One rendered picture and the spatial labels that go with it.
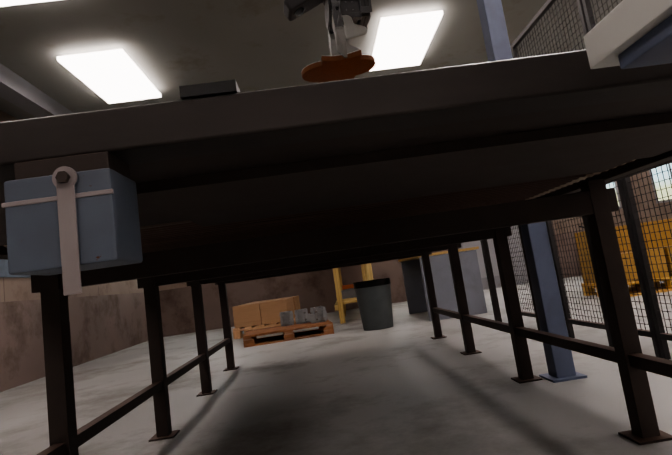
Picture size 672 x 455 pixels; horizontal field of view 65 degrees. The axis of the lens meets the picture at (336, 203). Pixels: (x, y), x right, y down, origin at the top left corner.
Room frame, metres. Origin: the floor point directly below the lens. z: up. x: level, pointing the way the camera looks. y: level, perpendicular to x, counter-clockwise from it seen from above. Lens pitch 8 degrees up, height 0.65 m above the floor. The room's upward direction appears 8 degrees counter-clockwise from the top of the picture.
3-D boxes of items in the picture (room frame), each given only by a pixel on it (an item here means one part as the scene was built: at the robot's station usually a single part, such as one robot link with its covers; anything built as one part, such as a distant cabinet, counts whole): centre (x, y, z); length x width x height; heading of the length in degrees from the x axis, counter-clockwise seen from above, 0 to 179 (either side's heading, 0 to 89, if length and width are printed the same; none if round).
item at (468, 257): (7.00, -1.20, 0.39); 1.46 x 0.75 x 0.78; 3
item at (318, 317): (6.76, 0.83, 0.16); 1.12 x 0.78 x 0.31; 101
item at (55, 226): (0.69, 0.35, 0.77); 0.14 x 0.11 x 0.18; 93
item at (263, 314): (8.24, 1.27, 0.23); 1.35 x 0.95 x 0.46; 2
